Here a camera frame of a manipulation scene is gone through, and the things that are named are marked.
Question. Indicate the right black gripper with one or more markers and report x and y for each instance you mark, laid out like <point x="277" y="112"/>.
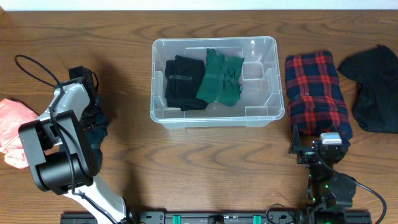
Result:
<point x="306" y="154"/>

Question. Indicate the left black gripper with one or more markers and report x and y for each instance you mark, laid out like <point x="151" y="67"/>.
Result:
<point x="93" y="112"/>

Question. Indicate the dark navy cloth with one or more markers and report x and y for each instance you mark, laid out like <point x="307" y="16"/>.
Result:
<point x="82" y="143"/>

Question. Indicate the black cloth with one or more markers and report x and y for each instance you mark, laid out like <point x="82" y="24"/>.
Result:
<point x="184" y="76"/>
<point x="375" y="72"/>

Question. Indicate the green cloth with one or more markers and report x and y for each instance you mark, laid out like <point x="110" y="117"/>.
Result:
<point x="221" y="80"/>

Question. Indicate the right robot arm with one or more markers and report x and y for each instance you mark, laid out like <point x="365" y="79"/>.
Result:
<point x="330" y="191"/>

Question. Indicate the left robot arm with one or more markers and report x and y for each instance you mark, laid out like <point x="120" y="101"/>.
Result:
<point x="53" y="170"/>

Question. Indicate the clear plastic storage container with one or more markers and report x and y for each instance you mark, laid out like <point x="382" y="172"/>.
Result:
<point x="261" y="99"/>

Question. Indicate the red navy plaid cloth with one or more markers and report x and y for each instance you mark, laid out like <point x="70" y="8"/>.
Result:
<point x="315" y="98"/>

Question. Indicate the black crumpled cloth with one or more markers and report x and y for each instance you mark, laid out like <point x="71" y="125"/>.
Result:
<point x="375" y="72"/>

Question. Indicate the pink crumpled cloth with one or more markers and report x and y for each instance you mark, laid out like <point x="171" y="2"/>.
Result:
<point x="13" y="115"/>

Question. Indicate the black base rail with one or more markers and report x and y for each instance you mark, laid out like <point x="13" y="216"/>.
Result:
<point x="273" y="216"/>

